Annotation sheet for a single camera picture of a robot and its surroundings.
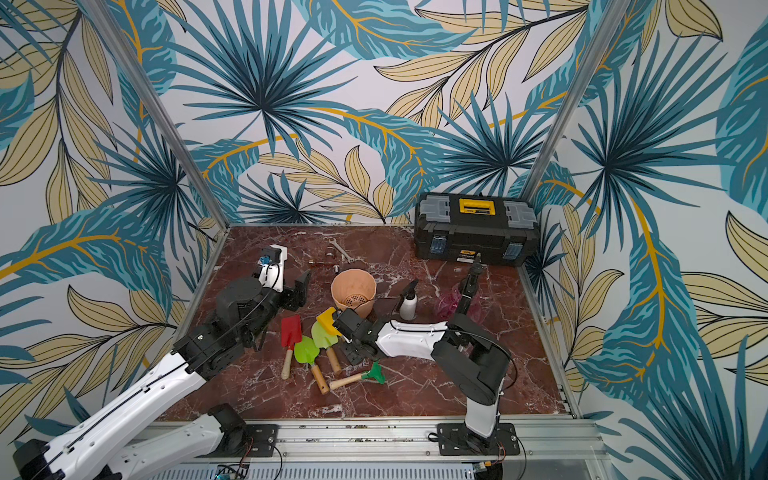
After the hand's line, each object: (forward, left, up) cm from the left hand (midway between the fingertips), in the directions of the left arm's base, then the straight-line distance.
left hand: (296, 272), depth 70 cm
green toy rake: (-14, -18, -29) cm, 37 cm away
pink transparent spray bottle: (-2, -42, -7) cm, 43 cm away
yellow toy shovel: (+2, -3, -27) cm, 28 cm away
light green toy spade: (-4, -4, -29) cm, 30 cm away
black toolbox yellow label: (+26, -58, -11) cm, 65 cm away
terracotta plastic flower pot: (+12, -11, -26) cm, 31 cm away
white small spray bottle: (+3, -28, -21) cm, 35 cm away
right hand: (-11, -8, -29) cm, 32 cm away
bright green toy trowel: (-9, +1, -27) cm, 29 cm away
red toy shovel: (-3, +7, -29) cm, 30 cm away
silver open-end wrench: (+35, -1, -28) cm, 45 cm away
